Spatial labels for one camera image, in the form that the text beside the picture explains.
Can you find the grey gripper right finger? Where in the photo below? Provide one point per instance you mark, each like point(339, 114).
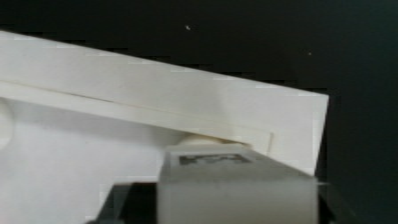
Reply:
point(328, 216)

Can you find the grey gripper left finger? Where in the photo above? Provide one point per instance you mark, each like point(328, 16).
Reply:
point(131, 205)

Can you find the white square tabletop part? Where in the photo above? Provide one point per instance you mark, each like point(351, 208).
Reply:
point(99, 108)

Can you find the white leg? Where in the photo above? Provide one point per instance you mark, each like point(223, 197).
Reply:
point(227, 186)

